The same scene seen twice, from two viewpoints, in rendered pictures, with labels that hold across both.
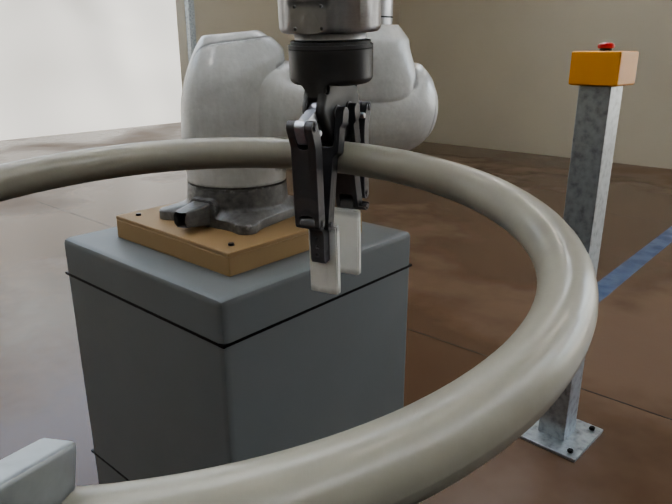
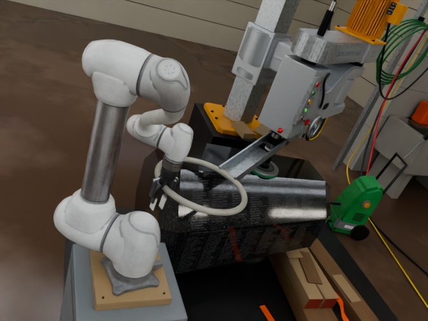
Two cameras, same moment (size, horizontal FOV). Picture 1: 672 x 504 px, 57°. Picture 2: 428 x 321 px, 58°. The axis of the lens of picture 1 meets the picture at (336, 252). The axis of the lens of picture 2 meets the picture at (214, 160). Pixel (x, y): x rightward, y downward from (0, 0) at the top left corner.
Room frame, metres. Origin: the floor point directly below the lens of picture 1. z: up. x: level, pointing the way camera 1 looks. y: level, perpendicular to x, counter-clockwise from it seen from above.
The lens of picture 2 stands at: (1.91, 0.66, 2.01)
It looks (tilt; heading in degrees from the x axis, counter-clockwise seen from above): 29 degrees down; 200
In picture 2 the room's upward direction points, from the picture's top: 20 degrees clockwise
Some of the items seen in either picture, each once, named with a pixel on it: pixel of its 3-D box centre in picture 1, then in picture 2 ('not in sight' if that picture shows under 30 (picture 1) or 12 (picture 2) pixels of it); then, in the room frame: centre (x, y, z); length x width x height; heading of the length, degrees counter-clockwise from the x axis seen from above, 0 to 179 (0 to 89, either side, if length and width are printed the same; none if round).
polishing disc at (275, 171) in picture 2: not in sight; (262, 165); (-0.27, 0.21, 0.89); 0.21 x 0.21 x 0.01
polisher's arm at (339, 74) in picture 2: not in sight; (320, 95); (-0.65, 0.30, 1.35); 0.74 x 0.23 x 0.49; 170
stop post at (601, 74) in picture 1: (578, 260); not in sight; (1.58, -0.65, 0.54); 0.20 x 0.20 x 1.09; 46
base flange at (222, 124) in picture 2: not in sight; (236, 120); (-1.03, -0.31, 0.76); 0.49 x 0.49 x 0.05; 46
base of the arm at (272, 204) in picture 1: (230, 198); (135, 267); (0.94, 0.17, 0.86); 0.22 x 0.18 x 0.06; 149
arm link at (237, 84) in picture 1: (241, 106); (135, 240); (0.96, 0.14, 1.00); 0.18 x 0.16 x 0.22; 106
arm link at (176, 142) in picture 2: not in sight; (177, 140); (0.57, 0.00, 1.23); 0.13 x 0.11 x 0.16; 104
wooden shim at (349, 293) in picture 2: not in sight; (346, 288); (-0.66, 1.09, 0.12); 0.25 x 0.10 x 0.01; 51
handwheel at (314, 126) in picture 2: not in sight; (309, 123); (-0.36, 0.35, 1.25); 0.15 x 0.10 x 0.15; 170
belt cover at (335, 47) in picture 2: not in sight; (337, 49); (-0.61, 0.27, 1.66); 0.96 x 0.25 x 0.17; 170
